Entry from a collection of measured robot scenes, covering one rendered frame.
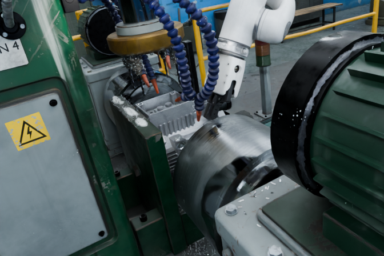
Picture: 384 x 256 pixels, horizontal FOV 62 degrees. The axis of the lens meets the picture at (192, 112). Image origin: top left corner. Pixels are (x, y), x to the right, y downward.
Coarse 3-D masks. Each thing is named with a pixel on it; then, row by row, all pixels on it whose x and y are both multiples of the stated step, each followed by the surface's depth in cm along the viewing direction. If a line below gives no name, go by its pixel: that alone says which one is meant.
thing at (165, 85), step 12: (120, 72) 110; (132, 72) 106; (156, 72) 104; (108, 84) 111; (120, 84) 103; (144, 84) 101; (168, 84) 106; (108, 96) 108; (132, 96) 100; (156, 96) 104; (108, 108) 108
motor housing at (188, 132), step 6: (192, 102) 89; (204, 102) 88; (204, 120) 85; (210, 120) 85; (192, 126) 83; (198, 126) 83; (180, 132) 82; (186, 132) 82; (192, 132) 82; (168, 138) 80; (186, 138) 80; (168, 144) 80; (168, 150) 78; (174, 150) 78; (168, 156) 78; (174, 156) 79; (174, 162) 80
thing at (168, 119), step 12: (168, 96) 88; (144, 108) 84; (156, 108) 87; (168, 108) 79; (180, 108) 80; (192, 108) 82; (156, 120) 78; (168, 120) 79; (180, 120) 81; (192, 120) 82; (168, 132) 80
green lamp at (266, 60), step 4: (256, 56) 132; (260, 56) 130; (264, 56) 129; (268, 56) 130; (256, 60) 133; (260, 60) 130; (264, 60) 130; (268, 60) 130; (260, 64) 131; (264, 64) 131; (268, 64) 131
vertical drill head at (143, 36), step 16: (128, 0) 68; (128, 16) 70; (144, 16) 69; (128, 32) 69; (144, 32) 68; (160, 32) 68; (112, 48) 71; (128, 48) 68; (144, 48) 67; (160, 48) 69; (128, 64) 78; (176, 64) 76; (144, 96) 75
